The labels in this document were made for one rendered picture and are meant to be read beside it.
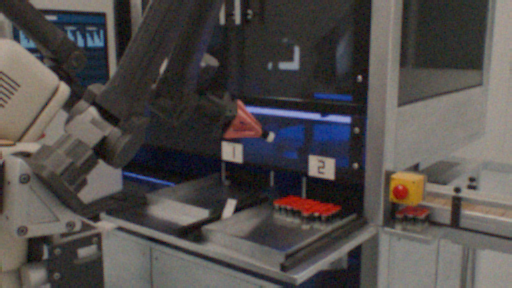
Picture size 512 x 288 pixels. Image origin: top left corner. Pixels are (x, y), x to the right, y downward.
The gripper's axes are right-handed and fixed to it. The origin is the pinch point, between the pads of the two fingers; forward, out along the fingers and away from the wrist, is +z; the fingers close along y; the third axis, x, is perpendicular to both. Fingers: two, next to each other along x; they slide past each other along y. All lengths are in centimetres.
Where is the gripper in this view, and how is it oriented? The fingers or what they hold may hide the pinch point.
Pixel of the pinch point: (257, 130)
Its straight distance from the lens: 115.5
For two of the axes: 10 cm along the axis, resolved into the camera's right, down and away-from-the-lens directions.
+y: -0.3, -5.1, 8.6
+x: -4.8, 7.6, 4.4
